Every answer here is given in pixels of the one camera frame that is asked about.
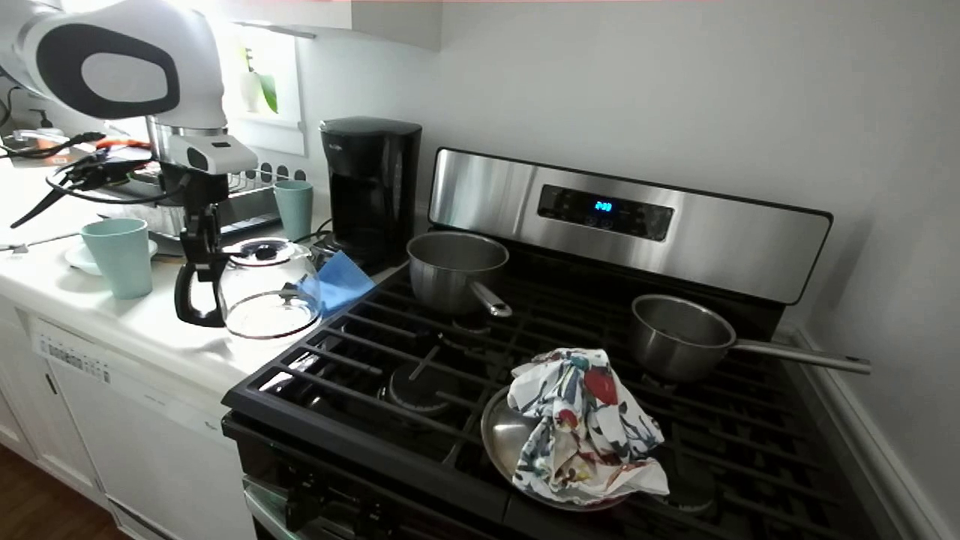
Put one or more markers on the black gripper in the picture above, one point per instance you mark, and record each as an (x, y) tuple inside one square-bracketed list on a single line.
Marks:
[(203, 199)]

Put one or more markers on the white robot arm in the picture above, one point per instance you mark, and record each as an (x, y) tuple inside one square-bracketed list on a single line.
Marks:
[(197, 61)]

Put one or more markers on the black gas stove steel panel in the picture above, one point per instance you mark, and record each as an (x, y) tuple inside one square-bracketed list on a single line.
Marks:
[(401, 348)]

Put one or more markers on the wide teal mug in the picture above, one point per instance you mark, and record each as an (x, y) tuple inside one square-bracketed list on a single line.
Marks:
[(122, 258)]

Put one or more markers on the slim teal cup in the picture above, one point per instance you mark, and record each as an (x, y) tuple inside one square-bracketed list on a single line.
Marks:
[(296, 211)]

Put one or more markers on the blue cloth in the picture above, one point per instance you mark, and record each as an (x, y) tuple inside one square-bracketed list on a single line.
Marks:
[(341, 285)]

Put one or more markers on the black coffee maker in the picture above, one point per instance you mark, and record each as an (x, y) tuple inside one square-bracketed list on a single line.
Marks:
[(369, 190)]

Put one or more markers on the white framed plant picture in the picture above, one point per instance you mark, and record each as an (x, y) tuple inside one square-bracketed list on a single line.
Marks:
[(270, 90)]

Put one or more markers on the white upper cabinet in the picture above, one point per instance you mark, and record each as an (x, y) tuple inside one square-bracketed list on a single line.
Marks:
[(391, 15)]

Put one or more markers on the steel frying pan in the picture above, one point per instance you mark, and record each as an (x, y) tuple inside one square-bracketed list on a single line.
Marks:
[(498, 435)]

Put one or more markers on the patterned dish towel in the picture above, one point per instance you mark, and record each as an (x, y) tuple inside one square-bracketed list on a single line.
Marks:
[(590, 430)]

